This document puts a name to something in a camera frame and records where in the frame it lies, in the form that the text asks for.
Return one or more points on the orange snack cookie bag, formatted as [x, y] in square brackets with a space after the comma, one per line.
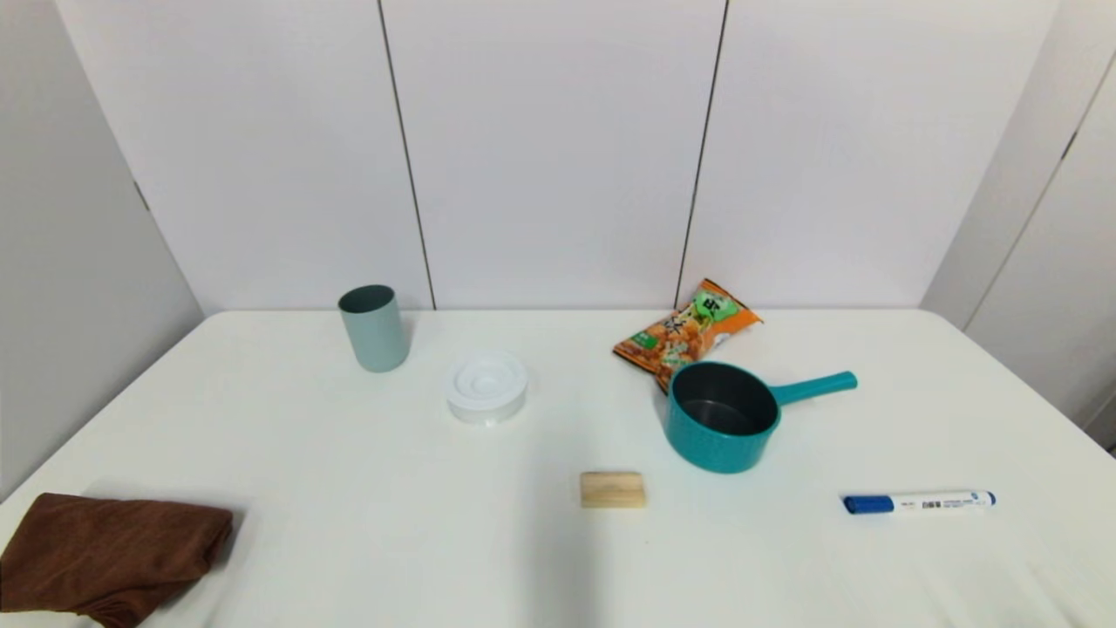
[684, 336]

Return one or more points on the small wooden block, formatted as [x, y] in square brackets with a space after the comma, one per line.
[612, 489]

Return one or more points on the grey-green plastic cup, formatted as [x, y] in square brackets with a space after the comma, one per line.
[375, 331]

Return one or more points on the blue whiteboard marker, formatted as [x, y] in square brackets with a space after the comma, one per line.
[924, 502]

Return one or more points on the brown folded cloth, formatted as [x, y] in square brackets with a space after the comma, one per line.
[105, 558]

